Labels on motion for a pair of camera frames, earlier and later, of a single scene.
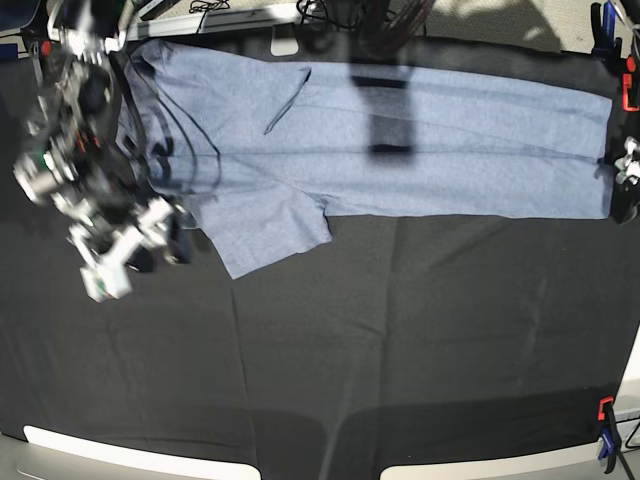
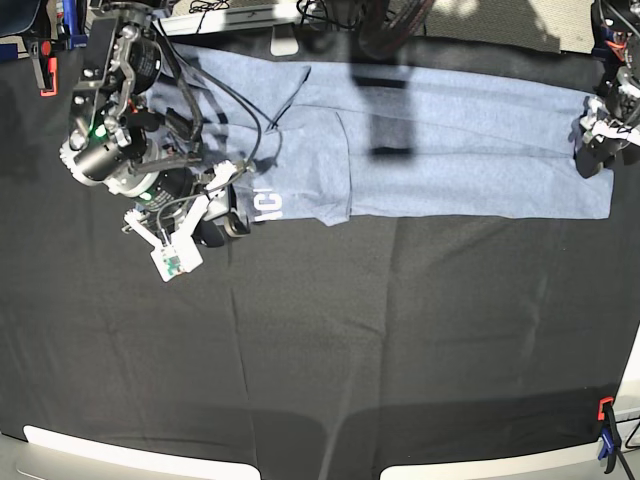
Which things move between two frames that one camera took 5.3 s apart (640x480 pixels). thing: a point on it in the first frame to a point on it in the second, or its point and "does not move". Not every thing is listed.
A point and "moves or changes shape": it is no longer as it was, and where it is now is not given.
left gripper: (131, 240) to (170, 205)
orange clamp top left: (42, 50) does not move
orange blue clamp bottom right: (609, 432) does not move
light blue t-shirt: (260, 151) moves or changes shape
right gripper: (626, 196) to (594, 152)
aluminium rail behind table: (254, 19) does not move
